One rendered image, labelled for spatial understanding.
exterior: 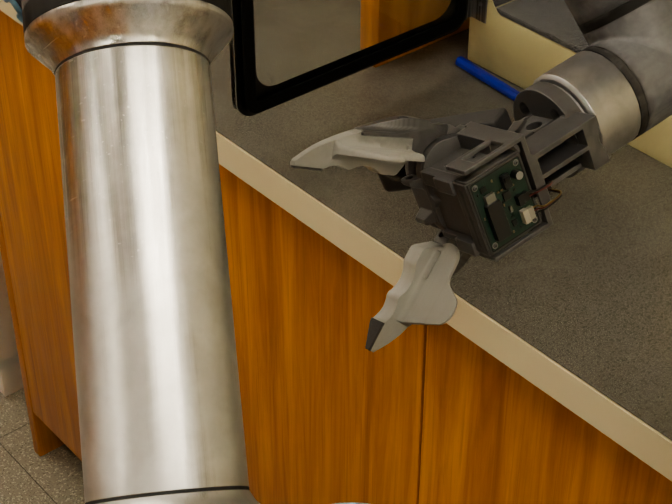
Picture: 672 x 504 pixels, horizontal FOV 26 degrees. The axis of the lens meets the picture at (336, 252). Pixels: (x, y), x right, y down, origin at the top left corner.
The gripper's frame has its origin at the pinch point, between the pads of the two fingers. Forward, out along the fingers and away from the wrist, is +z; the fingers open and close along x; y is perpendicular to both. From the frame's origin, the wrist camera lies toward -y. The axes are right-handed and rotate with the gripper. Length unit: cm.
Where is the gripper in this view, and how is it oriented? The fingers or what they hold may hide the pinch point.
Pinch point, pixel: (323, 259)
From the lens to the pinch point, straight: 98.9
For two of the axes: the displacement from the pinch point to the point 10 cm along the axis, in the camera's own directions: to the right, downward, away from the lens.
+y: 5.0, 2.1, -8.4
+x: 3.4, 8.4, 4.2
